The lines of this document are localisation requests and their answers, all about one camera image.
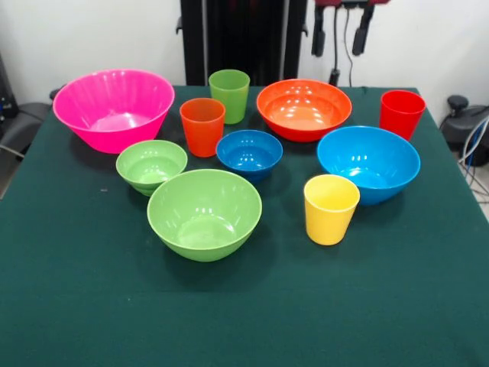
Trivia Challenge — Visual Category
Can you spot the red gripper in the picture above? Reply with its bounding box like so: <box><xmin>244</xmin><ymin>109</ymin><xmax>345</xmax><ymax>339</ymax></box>
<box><xmin>311</xmin><ymin>0</ymin><xmax>387</xmax><ymax>58</ymax></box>

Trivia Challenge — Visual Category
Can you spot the orange bowl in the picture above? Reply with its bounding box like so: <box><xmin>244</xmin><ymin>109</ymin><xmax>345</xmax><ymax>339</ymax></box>
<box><xmin>256</xmin><ymin>79</ymin><xmax>353</xmax><ymax>143</ymax></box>

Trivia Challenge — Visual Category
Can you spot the large light blue bowl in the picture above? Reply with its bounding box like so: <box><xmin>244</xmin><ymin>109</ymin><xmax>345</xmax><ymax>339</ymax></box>
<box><xmin>316</xmin><ymin>125</ymin><xmax>422</xmax><ymax>206</ymax></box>

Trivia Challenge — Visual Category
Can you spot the small dark blue bowl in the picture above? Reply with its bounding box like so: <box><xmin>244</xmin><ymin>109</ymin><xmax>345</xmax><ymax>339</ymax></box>
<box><xmin>215</xmin><ymin>129</ymin><xmax>284</xmax><ymax>184</ymax></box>

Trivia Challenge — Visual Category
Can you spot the orange cup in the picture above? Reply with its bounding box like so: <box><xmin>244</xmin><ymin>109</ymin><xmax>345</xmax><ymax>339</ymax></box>
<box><xmin>179</xmin><ymin>97</ymin><xmax>226</xmax><ymax>158</ymax></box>

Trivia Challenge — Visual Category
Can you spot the yellow cup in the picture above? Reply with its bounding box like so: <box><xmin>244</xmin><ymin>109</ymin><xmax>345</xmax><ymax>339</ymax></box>
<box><xmin>303</xmin><ymin>174</ymin><xmax>361</xmax><ymax>246</ymax></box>

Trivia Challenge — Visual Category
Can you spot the large green bowl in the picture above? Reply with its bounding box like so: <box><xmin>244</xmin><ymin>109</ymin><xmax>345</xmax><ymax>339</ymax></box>
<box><xmin>147</xmin><ymin>169</ymin><xmax>263</xmax><ymax>263</ymax></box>

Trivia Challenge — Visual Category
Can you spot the red cup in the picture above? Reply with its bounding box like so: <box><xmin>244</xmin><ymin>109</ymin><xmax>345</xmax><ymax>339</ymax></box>
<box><xmin>379</xmin><ymin>89</ymin><xmax>427</xmax><ymax>141</ymax></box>

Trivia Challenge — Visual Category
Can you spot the green cup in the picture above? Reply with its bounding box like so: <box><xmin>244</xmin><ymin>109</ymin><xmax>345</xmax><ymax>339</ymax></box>
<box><xmin>208</xmin><ymin>69</ymin><xmax>251</xmax><ymax>125</ymax></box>

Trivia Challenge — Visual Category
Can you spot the black chair base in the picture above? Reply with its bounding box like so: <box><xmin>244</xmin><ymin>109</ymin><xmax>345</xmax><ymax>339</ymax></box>
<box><xmin>439</xmin><ymin>95</ymin><xmax>489</xmax><ymax>167</ymax></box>

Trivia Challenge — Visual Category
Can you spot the small green bowl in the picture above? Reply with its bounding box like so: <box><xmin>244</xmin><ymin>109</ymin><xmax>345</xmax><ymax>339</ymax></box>
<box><xmin>115</xmin><ymin>139</ymin><xmax>189</xmax><ymax>197</ymax></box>

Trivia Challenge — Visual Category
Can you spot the large pink bowl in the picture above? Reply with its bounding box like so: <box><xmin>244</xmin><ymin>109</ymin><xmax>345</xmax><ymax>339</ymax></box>
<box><xmin>52</xmin><ymin>68</ymin><xmax>176</xmax><ymax>154</ymax></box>

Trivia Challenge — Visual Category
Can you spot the dark green table cloth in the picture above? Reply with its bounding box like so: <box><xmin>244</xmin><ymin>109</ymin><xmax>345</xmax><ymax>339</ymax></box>
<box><xmin>0</xmin><ymin>84</ymin><xmax>489</xmax><ymax>367</ymax></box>

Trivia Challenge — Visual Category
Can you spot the grey office chair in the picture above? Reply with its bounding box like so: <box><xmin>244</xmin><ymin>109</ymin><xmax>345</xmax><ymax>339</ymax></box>
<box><xmin>0</xmin><ymin>102</ymin><xmax>53</xmax><ymax>160</ymax></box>

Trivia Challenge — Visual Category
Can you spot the black equipment box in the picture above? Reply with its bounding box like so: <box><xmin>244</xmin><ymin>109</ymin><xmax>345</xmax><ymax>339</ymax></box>
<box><xmin>0</xmin><ymin>53</ymin><xmax>20</xmax><ymax>120</ymax></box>

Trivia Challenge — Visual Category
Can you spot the thin black cable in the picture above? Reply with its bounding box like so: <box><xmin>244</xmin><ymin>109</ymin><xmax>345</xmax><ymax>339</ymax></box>
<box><xmin>345</xmin><ymin>7</ymin><xmax>355</xmax><ymax>87</ymax></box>

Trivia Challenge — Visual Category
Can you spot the black cable with plug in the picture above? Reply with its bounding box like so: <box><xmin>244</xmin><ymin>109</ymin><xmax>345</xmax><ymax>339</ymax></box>
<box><xmin>329</xmin><ymin>5</ymin><xmax>342</xmax><ymax>86</ymax></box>

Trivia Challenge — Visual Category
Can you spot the bundle of floor cables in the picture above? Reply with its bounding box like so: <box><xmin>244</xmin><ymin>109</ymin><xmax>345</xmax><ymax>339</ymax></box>
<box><xmin>457</xmin><ymin>114</ymin><xmax>489</xmax><ymax>202</ymax></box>

